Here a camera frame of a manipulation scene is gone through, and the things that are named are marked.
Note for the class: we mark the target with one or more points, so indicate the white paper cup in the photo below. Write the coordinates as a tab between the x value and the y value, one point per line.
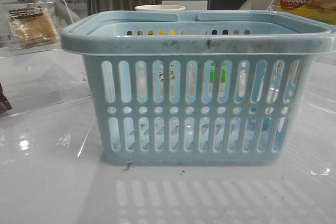
159	7

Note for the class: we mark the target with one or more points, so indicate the packaged bread slice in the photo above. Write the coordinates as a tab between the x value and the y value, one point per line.
31	27

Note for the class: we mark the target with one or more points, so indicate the dark red snack packet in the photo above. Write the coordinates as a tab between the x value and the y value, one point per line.
5	104

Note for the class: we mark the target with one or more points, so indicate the light blue plastic basket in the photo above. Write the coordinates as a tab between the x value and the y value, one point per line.
197	87

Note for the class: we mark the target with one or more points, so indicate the clear acrylic shelf left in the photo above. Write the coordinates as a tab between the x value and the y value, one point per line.
42	76

